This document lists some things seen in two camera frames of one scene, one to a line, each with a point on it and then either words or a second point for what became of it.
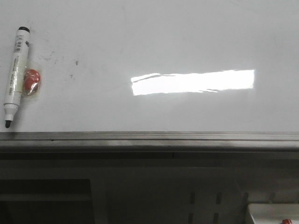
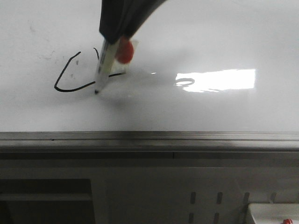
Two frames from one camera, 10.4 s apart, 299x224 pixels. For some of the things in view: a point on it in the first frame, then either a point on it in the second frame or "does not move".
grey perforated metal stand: x=143 y=187 does not move
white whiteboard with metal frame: x=154 y=74 does not move
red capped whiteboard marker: x=287 y=221 does not move
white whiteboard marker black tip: x=15 y=86 → x=107 y=58
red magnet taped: x=32 y=79 → x=124 y=52
